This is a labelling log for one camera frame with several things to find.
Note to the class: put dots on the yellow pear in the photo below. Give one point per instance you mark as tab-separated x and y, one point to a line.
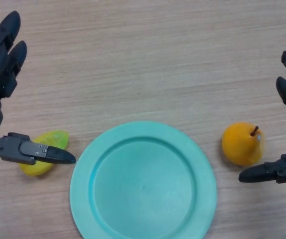
239	147

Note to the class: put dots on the turquoise round plate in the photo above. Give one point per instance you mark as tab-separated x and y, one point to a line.
142	189

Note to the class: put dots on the yellow-green starfruit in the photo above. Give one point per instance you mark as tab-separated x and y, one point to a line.
35	169

